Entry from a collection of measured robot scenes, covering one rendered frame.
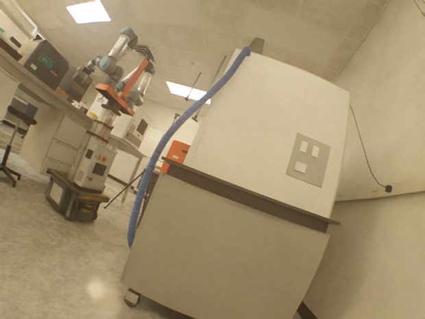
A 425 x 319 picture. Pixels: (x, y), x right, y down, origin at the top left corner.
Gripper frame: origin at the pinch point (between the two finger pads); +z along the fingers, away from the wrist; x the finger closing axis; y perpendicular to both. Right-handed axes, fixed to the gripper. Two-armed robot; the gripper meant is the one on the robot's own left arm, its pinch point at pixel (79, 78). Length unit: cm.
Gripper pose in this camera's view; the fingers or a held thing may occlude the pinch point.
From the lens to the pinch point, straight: 216.4
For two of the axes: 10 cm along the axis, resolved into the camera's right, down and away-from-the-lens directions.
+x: -0.4, -0.8, -10.0
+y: -7.1, -7.0, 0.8
